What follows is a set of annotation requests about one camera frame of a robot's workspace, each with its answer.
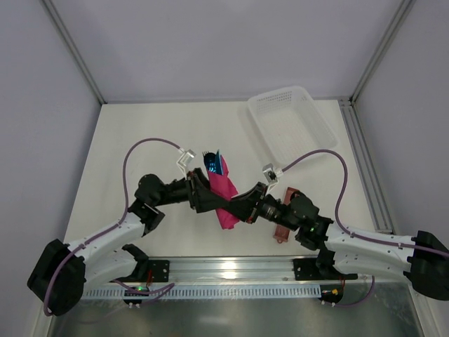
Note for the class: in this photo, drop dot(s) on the controller board black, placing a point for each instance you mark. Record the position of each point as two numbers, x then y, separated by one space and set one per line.
133 298
331 297

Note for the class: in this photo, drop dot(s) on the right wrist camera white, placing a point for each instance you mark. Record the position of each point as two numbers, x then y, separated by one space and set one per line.
272 175

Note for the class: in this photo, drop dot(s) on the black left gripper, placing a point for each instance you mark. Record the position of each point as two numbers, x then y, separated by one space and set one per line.
191 192

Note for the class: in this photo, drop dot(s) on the right aluminium frame post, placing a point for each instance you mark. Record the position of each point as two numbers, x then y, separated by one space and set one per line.
389 35

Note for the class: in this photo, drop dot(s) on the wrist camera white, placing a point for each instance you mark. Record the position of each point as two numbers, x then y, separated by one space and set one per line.
185 158
272 175

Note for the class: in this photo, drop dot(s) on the aluminium frame post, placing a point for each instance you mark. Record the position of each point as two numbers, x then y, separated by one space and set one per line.
64 34
389 35

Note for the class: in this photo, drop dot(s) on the left aluminium frame post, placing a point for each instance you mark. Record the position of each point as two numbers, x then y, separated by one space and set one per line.
64 34

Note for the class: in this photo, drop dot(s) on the left controller board black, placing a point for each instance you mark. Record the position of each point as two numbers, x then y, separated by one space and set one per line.
133 298

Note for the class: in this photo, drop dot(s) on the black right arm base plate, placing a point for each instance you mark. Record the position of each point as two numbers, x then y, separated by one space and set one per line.
305 269

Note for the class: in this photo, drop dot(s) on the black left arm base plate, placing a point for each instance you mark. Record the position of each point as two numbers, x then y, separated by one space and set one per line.
149 271

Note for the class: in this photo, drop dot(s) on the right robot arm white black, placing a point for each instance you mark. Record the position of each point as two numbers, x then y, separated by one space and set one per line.
420 260

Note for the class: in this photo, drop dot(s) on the white plastic basket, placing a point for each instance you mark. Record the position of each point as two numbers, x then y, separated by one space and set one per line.
291 123

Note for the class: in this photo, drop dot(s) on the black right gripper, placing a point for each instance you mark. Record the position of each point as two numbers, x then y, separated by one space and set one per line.
258 202

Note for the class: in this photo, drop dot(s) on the right side aluminium rail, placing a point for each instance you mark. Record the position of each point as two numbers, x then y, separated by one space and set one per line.
377 203

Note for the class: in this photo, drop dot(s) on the right controller board black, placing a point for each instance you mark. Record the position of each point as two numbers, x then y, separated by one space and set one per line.
331 297

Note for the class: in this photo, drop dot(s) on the white slotted cable duct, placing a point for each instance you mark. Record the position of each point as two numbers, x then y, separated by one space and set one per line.
215 292

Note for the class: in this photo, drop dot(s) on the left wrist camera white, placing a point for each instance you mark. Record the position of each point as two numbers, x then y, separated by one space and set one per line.
185 158

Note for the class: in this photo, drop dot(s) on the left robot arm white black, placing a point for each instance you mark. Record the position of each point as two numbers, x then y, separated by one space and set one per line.
112 239

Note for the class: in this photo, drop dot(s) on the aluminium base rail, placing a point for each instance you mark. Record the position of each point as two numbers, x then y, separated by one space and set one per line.
228 268

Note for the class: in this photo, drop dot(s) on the brown utensil tray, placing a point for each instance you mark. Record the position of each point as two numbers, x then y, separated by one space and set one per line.
281 233

